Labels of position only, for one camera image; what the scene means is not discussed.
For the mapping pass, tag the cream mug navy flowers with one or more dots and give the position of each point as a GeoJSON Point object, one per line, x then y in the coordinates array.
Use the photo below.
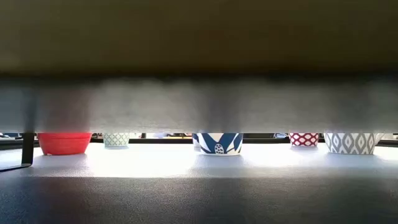
{"type": "Point", "coordinates": [195, 141]}

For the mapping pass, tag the red plastic bowl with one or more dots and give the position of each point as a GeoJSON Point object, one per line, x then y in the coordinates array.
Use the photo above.
{"type": "Point", "coordinates": [63, 144]}

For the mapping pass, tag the wooden shelf board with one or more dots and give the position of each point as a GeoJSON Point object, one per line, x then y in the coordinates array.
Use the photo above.
{"type": "Point", "coordinates": [199, 62]}

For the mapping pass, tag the red lattice patterned bowl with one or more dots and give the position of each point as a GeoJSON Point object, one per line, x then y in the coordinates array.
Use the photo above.
{"type": "Point", "coordinates": [304, 139]}

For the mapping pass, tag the black table edge rail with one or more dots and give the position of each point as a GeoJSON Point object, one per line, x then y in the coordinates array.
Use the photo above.
{"type": "Point", "coordinates": [264, 140]}

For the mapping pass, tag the green lattice pattern mug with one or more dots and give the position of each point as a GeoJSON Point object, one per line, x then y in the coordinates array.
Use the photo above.
{"type": "Point", "coordinates": [116, 140]}

